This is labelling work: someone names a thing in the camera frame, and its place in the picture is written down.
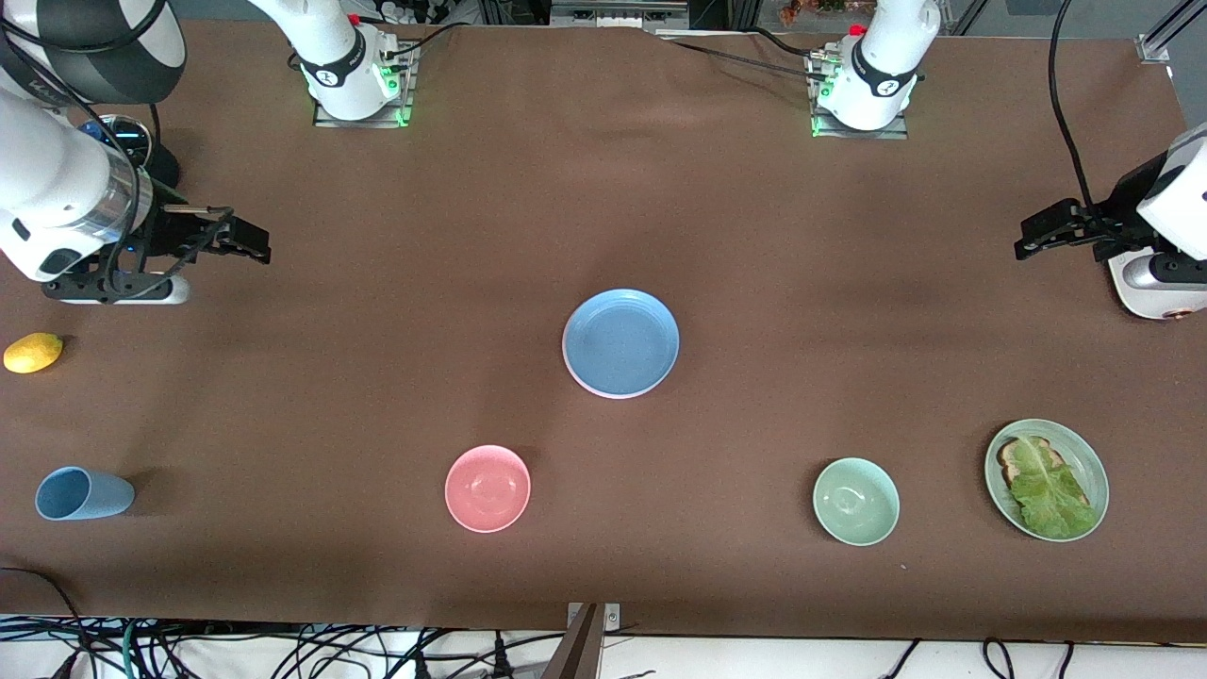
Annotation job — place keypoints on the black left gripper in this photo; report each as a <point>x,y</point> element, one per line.
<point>1118,207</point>

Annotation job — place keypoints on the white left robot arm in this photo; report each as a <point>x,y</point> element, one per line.
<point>877,75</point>

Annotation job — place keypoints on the yellow lemon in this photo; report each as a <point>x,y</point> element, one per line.
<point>33,353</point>

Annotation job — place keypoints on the brown wooden post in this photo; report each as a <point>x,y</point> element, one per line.
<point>580,651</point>

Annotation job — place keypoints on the small metal bracket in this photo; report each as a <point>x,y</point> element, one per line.
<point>611,618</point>

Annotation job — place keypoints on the brown table cover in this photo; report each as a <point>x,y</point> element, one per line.
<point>603,189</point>

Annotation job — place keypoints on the green bowl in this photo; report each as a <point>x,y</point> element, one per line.
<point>856,502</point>

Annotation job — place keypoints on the toast slice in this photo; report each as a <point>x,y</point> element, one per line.
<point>1011,462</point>

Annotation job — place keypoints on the white toaster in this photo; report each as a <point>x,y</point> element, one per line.
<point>1160,300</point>

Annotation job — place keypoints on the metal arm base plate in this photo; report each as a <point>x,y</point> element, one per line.
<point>886,134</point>
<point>330,123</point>

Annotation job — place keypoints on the pink plate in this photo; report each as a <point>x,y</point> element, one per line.
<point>571,374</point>

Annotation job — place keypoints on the dark blue saucepan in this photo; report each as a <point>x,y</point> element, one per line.
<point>165,170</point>

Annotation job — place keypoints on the blue cup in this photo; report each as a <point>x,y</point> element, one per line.
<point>85,494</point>

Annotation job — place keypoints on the blue plate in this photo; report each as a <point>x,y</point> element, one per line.
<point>620,341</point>

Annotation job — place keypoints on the aluminium frame profile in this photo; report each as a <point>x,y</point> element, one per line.
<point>1165,38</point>

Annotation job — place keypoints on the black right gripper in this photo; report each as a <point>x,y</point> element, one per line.
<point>170,235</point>

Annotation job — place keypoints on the green plate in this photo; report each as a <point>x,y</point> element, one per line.
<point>1084,453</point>

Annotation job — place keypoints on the green lettuce leaf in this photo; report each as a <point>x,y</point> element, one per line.
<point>1051,500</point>

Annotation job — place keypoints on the pink bowl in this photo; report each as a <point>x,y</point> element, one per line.
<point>487,488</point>

